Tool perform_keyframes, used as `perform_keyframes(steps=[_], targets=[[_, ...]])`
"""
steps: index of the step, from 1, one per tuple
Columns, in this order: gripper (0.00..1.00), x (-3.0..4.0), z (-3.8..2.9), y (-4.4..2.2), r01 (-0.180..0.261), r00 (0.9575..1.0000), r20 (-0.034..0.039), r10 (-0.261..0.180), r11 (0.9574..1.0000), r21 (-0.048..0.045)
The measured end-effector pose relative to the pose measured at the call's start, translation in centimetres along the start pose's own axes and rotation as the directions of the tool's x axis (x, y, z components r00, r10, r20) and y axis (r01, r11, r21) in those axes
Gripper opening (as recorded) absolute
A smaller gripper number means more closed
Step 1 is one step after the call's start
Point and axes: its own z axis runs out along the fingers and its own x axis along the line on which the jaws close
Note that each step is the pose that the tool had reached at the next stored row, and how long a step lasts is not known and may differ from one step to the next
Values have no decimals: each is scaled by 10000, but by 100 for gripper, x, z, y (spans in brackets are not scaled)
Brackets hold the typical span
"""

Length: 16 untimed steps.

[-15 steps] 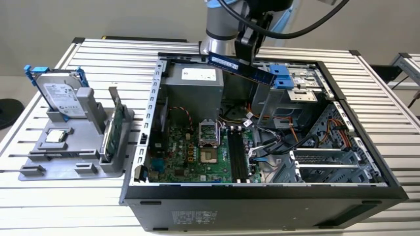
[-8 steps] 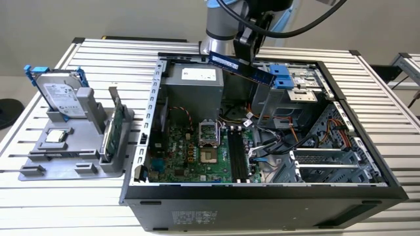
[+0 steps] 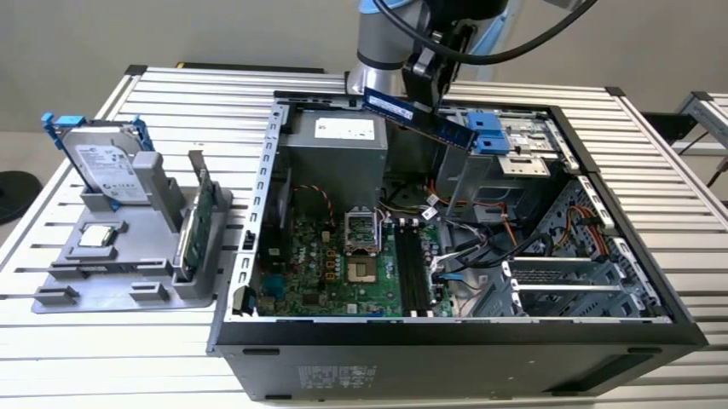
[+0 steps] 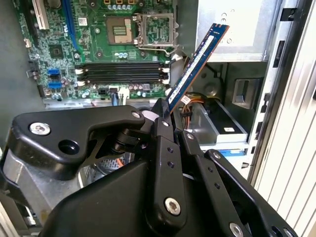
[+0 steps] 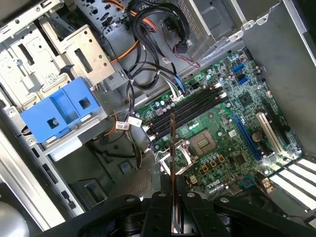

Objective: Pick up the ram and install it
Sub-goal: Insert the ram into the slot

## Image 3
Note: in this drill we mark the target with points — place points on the grey power supply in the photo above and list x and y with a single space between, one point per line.
336 170

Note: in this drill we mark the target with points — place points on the silver CPU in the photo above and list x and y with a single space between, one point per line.
95 236

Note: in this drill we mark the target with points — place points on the silver disk bay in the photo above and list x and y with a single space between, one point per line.
569 287

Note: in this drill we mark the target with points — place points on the blue RAM stick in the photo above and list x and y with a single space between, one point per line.
393 104

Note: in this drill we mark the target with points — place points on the metal locking lever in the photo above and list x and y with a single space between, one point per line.
380 232

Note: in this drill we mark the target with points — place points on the grey parts rack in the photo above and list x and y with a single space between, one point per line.
145 247

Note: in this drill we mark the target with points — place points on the black PC case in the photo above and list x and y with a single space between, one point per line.
455 366

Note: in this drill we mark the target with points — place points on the black RAM slot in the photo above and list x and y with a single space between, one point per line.
404 268
410 268
417 268
425 268

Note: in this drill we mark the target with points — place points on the blue plastic drive latch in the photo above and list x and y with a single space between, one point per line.
491 128

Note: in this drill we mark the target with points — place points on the graphics card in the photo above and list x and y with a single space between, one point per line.
197 238

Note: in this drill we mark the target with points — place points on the green motherboard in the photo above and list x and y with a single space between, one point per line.
308 272

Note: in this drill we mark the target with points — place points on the CPU socket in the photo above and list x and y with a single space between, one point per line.
362 270

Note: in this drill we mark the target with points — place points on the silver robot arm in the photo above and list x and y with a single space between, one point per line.
376 42

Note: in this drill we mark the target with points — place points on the aluminium slat side table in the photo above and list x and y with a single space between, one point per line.
706 104

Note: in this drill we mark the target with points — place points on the black table connector block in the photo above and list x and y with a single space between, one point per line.
671 125

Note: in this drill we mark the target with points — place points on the hard disk in blue carrier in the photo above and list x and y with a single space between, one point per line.
99 157

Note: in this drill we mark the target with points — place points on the black round object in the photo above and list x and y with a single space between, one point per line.
18 191

